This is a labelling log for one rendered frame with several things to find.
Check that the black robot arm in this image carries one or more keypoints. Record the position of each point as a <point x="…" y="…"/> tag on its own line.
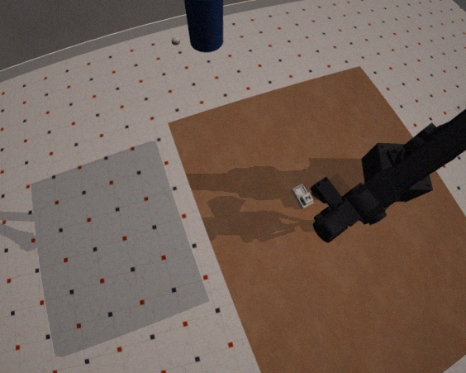
<point x="371" y="200"/>

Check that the white rectangular tray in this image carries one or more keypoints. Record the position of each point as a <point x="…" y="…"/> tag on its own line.
<point x="299" y="191"/>

